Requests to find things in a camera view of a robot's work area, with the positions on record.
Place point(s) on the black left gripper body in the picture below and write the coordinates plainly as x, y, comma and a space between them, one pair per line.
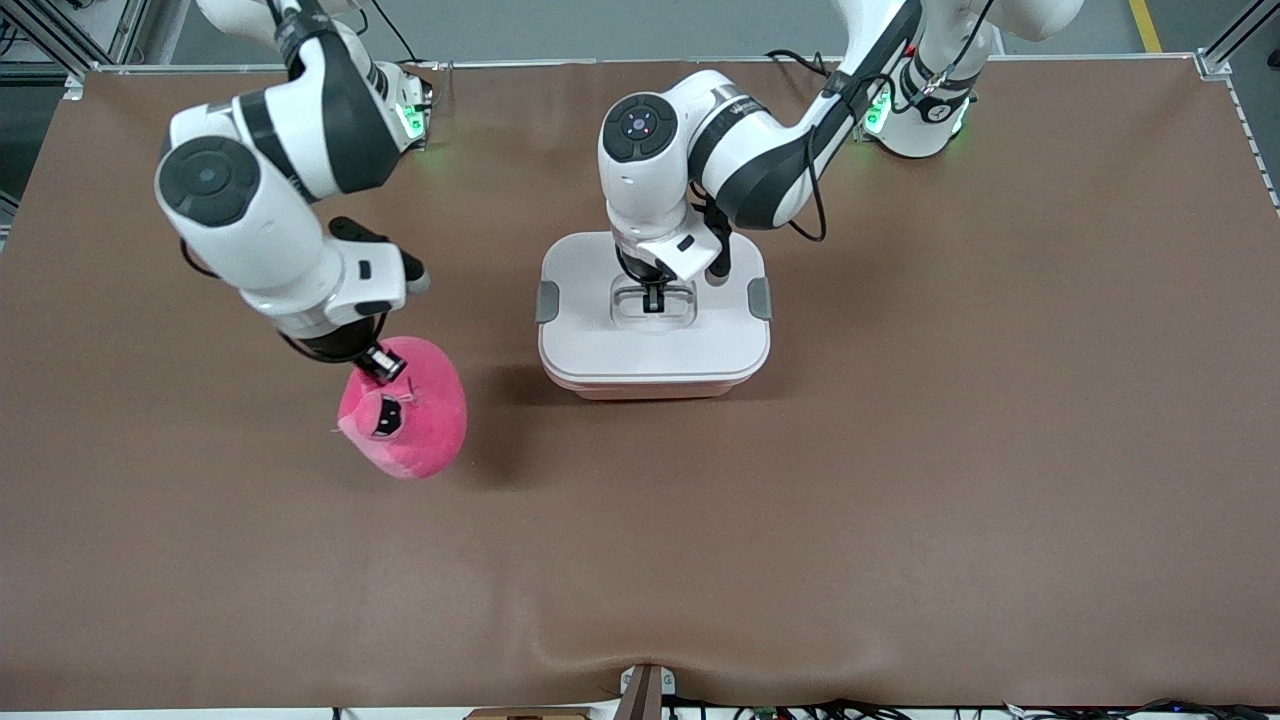
640, 268

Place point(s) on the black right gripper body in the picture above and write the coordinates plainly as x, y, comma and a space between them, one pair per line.
335, 346

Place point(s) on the pink plush toy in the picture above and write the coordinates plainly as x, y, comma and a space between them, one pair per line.
420, 430

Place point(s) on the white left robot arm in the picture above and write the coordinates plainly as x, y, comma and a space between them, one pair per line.
650, 190

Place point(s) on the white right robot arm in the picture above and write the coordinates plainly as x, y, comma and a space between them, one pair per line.
250, 210

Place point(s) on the pink plastic box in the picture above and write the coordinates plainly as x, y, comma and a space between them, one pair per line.
650, 392

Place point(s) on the brown table mat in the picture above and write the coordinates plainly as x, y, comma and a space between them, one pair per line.
640, 550

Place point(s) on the metal table clamp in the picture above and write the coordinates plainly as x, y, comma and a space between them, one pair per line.
645, 695

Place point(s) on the metal corner bracket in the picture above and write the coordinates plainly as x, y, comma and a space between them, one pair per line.
1215, 66
72, 86

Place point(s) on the aluminium frame profile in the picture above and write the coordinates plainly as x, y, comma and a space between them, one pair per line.
130, 30
1235, 35

